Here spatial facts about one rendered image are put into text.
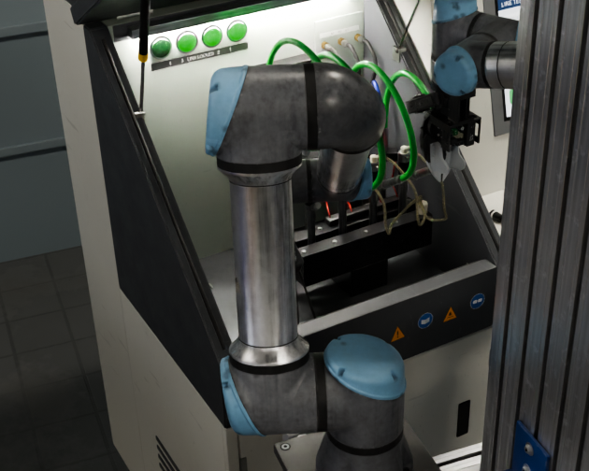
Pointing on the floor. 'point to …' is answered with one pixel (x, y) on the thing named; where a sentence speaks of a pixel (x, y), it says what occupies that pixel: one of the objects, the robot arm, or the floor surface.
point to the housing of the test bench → (94, 225)
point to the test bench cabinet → (172, 408)
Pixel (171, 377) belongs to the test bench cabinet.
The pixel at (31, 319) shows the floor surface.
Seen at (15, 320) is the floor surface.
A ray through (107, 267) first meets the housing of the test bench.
